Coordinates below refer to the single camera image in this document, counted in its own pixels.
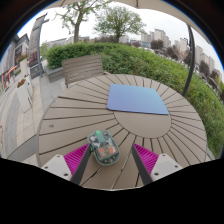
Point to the small white flower planter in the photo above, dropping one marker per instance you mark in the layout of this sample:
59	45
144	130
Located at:
24	66

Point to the slender-trunk tree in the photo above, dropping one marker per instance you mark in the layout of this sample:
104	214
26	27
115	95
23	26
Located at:
77	23

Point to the large white flower planter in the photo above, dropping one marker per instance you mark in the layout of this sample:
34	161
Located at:
24	95

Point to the curved black umbrella pole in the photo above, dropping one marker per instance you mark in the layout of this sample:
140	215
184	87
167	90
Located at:
191	60

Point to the blue rectangular mouse pad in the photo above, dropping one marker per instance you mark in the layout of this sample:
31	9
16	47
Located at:
136	99

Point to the round-crowned tree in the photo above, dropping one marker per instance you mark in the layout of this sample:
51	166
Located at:
118	20

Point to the slatted brown outdoor chair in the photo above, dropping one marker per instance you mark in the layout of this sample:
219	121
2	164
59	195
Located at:
82	68

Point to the tall dark sign pillar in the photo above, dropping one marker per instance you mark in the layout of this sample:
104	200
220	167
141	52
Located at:
35	46

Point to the distant apartment buildings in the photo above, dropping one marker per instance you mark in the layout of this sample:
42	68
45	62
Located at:
160	35

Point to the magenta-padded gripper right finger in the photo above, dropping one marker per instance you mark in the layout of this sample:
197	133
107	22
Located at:
165	165

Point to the dark storefront building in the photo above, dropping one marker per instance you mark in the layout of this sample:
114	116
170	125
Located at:
15	53

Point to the trimmed green hedge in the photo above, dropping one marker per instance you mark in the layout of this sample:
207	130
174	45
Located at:
150	63

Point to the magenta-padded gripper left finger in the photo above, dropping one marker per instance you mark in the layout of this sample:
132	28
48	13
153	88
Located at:
58	165

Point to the transparent green computer mouse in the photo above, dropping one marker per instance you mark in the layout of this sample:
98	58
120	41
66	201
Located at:
104	148

